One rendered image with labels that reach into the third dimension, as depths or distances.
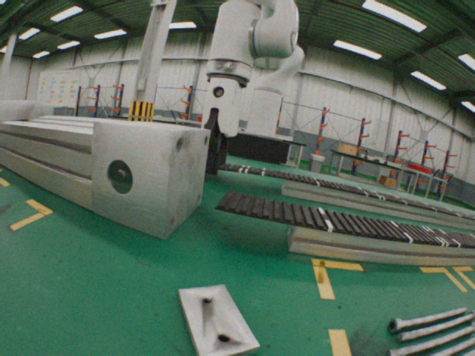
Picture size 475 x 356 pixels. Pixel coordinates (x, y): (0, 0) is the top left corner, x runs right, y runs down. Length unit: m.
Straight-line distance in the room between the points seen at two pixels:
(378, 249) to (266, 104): 0.69
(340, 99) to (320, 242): 8.32
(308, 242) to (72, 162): 0.26
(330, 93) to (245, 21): 8.09
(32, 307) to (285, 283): 0.17
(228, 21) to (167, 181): 0.31
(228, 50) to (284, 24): 0.10
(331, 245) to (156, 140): 0.19
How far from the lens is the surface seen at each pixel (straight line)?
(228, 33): 0.39
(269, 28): 0.37
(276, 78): 0.85
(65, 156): 0.26
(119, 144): 0.19
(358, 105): 8.74
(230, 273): 0.16
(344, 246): 0.22
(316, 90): 8.28
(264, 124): 0.82
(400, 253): 0.27
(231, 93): 0.35
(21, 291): 0.16
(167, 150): 0.16
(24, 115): 0.52
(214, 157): 0.36
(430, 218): 0.55
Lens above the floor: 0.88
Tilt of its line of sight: 14 degrees down
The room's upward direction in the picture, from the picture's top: 10 degrees clockwise
